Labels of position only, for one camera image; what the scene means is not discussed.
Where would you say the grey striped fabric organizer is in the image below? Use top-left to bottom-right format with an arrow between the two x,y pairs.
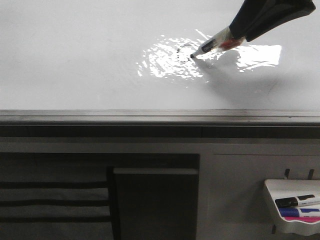
0,153 -> 122,240

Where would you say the black tray hook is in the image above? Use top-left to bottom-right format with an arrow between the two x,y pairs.
284,168 -> 290,180
307,169 -> 315,180

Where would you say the white whiteboard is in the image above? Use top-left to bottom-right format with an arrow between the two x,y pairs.
0,0 -> 320,111

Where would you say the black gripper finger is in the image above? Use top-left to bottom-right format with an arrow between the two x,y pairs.
229,0 -> 316,42

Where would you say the blue capped marker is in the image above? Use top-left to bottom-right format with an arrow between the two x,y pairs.
278,208 -> 320,218

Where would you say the black tray hook left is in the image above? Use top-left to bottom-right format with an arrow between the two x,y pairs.
284,168 -> 290,180

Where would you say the white marker tray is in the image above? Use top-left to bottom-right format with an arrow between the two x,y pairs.
263,179 -> 320,237

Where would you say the dark panel with white top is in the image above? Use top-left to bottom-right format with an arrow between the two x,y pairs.
114,168 -> 199,240

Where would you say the aluminium whiteboard ledge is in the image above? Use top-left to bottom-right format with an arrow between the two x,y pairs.
0,109 -> 320,126

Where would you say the black capped marker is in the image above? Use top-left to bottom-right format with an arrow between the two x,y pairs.
275,194 -> 320,208

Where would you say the black tray hook right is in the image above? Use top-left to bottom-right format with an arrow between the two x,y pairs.
307,169 -> 315,180

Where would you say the pink marker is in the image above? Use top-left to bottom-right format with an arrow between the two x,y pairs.
284,216 -> 320,223

